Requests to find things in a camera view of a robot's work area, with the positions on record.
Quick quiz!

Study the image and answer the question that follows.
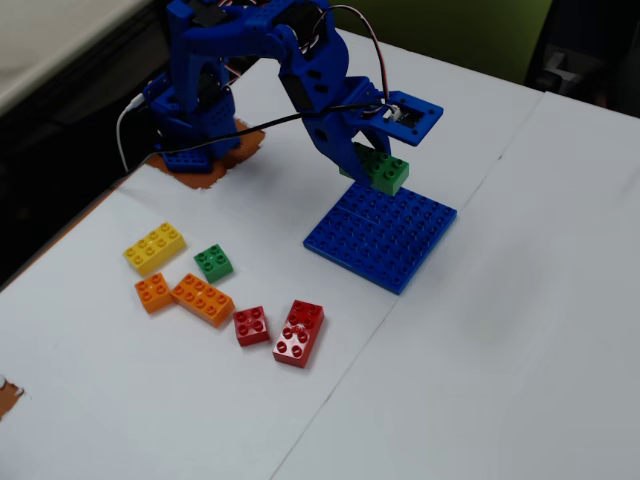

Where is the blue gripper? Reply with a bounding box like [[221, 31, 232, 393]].
[[299, 73, 394, 187]]

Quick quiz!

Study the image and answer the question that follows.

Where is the green 2x4 block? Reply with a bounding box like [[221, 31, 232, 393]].
[[338, 142, 411, 197]]

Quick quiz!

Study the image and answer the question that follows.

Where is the green 2x2 block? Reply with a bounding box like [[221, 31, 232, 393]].
[[192, 242, 235, 285]]

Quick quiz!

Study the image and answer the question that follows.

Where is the red 2x4 block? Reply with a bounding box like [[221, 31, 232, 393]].
[[271, 298, 326, 370]]

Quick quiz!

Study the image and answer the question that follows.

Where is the red 2x2 block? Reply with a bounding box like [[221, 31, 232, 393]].
[[232, 304, 272, 348]]

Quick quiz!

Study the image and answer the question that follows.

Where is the orange 2x4 block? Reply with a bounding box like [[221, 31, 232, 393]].
[[170, 272, 236, 330]]

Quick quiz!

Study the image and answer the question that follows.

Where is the yellow 2x4 block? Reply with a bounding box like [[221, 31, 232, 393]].
[[122, 221, 188, 278]]

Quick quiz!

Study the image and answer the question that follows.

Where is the orange 2x2 block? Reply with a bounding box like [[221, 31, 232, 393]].
[[133, 271, 177, 316]]

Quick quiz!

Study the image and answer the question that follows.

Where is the blue 8x8 stud baseplate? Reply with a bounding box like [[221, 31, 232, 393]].
[[302, 180, 459, 297]]

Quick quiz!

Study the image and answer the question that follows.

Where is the green partition panel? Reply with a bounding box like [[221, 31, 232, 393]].
[[332, 0, 554, 92]]

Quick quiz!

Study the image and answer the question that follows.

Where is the black chair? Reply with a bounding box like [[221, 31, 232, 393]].
[[523, 0, 640, 120]]

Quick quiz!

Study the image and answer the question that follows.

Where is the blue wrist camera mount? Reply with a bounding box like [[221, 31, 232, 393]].
[[372, 90, 445, 148]]

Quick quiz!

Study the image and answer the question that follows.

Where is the red white servo wire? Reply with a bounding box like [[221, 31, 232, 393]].
[[299, 4, 396, 117]]

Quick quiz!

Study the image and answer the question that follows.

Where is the black camera cable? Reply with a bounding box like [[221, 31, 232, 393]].
[[123, 99, 389, 174]]

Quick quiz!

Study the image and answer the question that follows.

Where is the white cable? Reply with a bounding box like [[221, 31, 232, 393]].
[[115, 94, 147, 174]]

